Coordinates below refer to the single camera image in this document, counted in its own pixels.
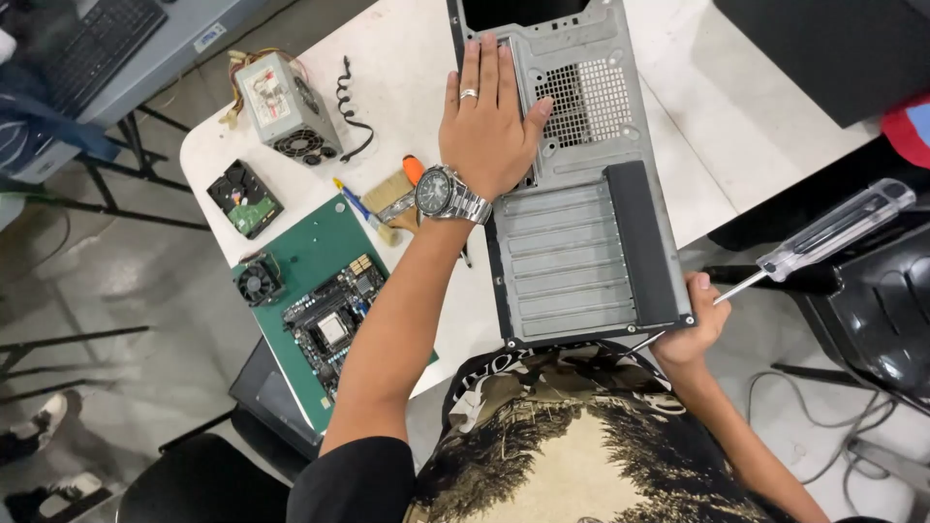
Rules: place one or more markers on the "black plastic chair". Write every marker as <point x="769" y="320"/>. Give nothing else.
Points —
<point x="879" y="305"/>

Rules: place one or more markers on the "black round stool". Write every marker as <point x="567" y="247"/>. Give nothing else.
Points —
<point x="203" y="479"/>

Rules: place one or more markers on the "grey metal computer case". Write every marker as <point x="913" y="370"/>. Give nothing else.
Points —
<point x="574" y="240"/>

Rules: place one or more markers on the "grey power supply unit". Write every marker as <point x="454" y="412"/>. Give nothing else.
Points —
<point x="280" y="105"/>

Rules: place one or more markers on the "black motherboard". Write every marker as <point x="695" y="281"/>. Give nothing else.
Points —
<point x="330" y="327"/>

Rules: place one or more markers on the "black hard drive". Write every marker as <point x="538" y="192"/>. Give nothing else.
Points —
<point x="243" y="200"/>

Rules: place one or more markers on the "blue cloth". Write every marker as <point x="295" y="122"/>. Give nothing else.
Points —
<point x="51" y="134"/>

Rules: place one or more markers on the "silver wristwatch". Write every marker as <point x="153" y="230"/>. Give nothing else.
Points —
<point x="447" y="195"/>

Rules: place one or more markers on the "person's left hand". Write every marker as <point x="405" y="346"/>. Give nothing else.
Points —
<point x="487" y="138"/>

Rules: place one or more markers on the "grey desk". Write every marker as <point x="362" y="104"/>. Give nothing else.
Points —
<point x="174" y="43"/>

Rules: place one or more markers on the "black metal chair legs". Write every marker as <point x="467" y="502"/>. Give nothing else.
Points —
<point x="65" y="349"/>

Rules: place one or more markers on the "green work mat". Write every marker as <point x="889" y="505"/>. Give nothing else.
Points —
<point x="312" y="240"/>

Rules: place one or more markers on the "person's printed black shirt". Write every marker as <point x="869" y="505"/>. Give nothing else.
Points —
<point x="567" y="450"/>

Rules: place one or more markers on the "red and blue object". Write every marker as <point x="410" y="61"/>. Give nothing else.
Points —
<point x="908" y="131"/>

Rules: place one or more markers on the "person's right hand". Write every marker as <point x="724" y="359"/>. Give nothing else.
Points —
<point x="690" y="338"/>

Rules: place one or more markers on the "black cooling fan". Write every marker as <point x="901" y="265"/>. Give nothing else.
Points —
<point x="257" y="282"/>

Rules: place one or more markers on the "wooden paintbrush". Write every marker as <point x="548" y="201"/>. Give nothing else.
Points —
<point x="389" y="192"/>

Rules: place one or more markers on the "black flat panel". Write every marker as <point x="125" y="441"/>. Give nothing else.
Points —
<point x="835" y="51"/>

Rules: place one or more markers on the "blue and yellow pen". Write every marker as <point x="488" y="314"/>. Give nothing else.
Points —
<point x="356" y="203"/>

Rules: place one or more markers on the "black case side panel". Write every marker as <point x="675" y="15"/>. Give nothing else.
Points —
<point x="272" y="399"/>

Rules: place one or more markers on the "black keyboard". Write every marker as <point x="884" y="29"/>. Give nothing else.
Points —
<point x="94" y="51"/>

